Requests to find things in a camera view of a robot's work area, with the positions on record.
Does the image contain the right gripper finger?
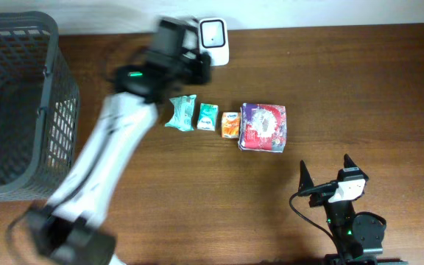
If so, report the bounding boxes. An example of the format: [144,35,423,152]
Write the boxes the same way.
[298,160,314,192]
[343,154,358,169]

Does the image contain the mint green wipes packet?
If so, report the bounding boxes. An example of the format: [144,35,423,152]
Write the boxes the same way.
[165,94,197,132]

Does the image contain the green white tissue pocket pack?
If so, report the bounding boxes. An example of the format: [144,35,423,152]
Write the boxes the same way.
[197,103,219,131]

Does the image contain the red floral tissue pack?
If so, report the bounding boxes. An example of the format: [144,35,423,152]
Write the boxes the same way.
[238,103,287,153]

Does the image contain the orange tissue pocket pack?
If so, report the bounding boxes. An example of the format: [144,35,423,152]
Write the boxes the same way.
[221,112,241,138]

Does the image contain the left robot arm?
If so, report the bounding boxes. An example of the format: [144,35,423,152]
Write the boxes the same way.
[5,17,211,264]

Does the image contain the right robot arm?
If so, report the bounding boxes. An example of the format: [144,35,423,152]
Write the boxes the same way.
[289,155,405,265]

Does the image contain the white barcode scanner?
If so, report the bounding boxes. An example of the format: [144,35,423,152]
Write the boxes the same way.
[198,18,230,66]

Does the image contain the grey plastic mesh basket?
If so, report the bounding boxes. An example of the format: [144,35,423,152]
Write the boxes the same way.
[0,12,80,202]

